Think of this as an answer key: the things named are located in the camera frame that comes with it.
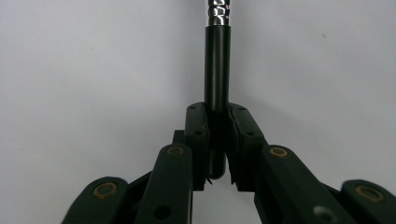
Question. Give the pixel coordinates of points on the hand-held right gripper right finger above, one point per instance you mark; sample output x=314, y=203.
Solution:
x=286, y=186

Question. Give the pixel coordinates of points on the black makeup brush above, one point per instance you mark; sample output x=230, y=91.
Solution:
x=217, y=62

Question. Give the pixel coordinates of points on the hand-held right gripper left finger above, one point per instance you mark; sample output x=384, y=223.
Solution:
x=165, y=186

